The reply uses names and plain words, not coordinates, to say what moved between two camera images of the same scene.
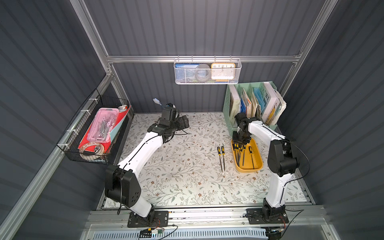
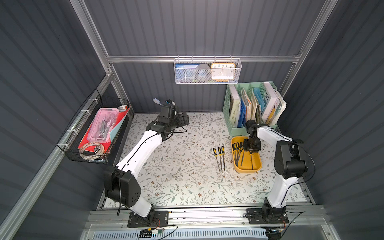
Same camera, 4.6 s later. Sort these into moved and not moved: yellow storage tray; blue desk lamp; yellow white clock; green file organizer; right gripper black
Moved: right gripper black
Not moved: yellow white clock; green file organizer; yellow storage tray; blue desk lamp
